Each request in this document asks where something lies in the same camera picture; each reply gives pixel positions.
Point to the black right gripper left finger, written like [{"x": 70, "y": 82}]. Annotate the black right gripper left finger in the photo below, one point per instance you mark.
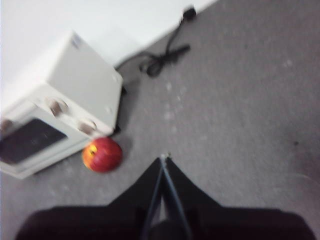
[{"x": 100, "y": 222}]

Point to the red yellow apple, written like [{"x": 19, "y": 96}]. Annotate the red yellow apple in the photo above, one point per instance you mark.
[{"x": 105, "y": 155}]

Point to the cream toaster oven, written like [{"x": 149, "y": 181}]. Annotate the cream toaster oven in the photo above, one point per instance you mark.
[{"x": 82, "y": 75}]

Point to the beige oven knob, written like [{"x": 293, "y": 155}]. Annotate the beige oven knob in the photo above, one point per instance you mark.
[
  {"x": 57, "y": 107},
  {"x": 87, "y": 126}
]

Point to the black oven foot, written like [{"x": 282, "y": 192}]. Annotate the black oven foot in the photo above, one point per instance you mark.
[
  {"x": 117, "y": 129},
  {"x": 124, "y": 90}
]

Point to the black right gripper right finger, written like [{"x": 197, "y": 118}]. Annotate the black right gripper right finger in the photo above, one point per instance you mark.
[{"x": 225, "y": 222}]

